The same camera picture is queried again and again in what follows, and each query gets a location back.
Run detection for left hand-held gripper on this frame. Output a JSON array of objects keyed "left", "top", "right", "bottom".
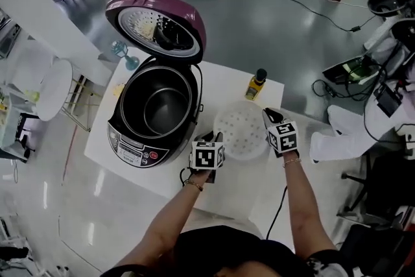
[{"left": 187, "top": 131, "right": 226, "bottom": 185}]

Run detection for teal lantern lamp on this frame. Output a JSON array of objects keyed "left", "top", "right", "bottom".
[{"left": 111, "top": 40, "right": 141, "bottom": 71}]

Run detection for black power adapter cable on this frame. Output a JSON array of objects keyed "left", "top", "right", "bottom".
[{"left": 285, "top": 0, "right": 380, "bottom": 33}]

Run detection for yellow oil bottle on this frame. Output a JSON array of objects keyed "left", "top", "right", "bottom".
[{"left": 244, "top": 67, "right": 268, "bottom": 101}]

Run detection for person's dark top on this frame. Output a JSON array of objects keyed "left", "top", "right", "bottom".
[{"left": 174, "top": 225, "right": 357, "bottom": 277}]

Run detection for person's light trousers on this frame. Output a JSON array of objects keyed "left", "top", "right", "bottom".
[{"left": 191, "top": 208, "right": 263, "bottom": 237}]

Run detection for white column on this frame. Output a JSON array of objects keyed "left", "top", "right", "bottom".
[{"left": 0, "top": 0, "right": 119, "bottom": 87}]

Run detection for black office chair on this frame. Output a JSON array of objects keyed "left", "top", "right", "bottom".
[
  {"left": 337, "top": 223, "right": 415, "bottom": 277},
  {"left": 340, "top": 152, "right": 415, "bottom": 221}
]

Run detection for beaded gold bracelet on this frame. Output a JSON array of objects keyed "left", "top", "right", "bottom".
[{"left": 184, "top": 178, "right": 204, "bottom": 192}]

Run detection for black frame chair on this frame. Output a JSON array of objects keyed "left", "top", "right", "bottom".
[{"left": 16, "top": 113, "right": 42, "bottom": 160}]

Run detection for white round side table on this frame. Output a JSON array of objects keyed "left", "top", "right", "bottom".
[{"left": 38, "top": 58, "right": 101, "bottom": 132}]

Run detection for black pot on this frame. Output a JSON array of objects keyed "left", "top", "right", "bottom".
[{"left": 120, "top": 66, "right": 193, "bottom": 137}]

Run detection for person's face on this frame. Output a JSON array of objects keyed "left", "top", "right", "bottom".
[{"left": 217, "top": 264, "right": 260, "bottom": 277}]

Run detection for person's right forearm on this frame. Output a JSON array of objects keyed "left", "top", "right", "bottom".
[{"left": 283, "top": 157, "right": 338, "bottom": 260}]

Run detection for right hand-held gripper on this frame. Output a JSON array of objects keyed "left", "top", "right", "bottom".
[{"left": 261, "top": 108, "right": 301, "bottom": 159}]

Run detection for white steamer tray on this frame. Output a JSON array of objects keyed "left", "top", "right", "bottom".
[{"left": 213, "top": 100, "right": 270, "bottom": 162}]

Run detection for maroon rice cooker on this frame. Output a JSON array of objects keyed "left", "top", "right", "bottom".
[{"left": 105, "top": 0, "right": 208, "bottom": 168}]

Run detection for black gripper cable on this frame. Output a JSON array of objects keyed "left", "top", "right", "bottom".
[
  {"left": 265, "top": 184, "right": 289, "bottom": 241},
  {"left": 179, "top": 167, "right": 195, "bottom": 187}
]

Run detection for person's left forearm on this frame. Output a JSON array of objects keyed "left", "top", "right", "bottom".
[{"left": 112, "top": 170, "right": 211, "bottom": 270}]

